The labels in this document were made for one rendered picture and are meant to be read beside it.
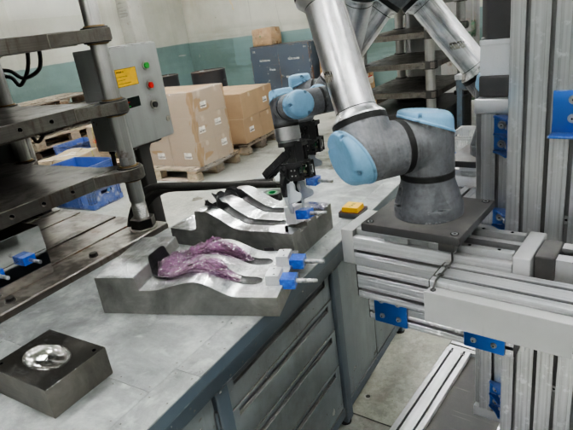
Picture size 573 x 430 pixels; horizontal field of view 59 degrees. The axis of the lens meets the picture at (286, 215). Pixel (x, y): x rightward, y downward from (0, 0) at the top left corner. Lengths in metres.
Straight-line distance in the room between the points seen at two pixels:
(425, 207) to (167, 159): 4.84
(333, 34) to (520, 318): 0.64
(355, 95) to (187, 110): 4.42
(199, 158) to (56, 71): 4.00
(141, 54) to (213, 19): 8.04
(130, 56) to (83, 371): 1.37
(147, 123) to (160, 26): 8.14
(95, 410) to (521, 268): 0.89
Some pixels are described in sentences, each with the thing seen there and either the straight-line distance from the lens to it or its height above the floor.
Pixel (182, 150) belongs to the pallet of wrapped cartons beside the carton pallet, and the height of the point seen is 0.32.
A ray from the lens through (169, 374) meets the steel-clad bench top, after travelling 1.18.
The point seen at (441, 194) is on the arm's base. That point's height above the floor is 1.10.
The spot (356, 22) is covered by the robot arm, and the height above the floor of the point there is 1.45.
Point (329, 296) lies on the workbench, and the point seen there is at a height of 0.58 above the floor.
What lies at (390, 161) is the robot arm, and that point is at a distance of 1.02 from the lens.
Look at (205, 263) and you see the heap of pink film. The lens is 1.35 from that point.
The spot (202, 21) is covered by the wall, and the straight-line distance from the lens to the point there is 10.45.
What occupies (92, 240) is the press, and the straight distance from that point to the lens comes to 2.10.
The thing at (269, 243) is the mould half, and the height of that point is 0.85.
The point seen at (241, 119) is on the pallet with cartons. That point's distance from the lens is 6.19.
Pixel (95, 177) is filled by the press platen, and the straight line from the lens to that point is 1.98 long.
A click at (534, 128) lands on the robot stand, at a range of 1.19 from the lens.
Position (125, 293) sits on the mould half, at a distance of 1.42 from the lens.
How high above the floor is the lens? 1.48
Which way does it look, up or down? 21 degrees down
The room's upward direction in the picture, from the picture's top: 8 degrees counter-clockwise
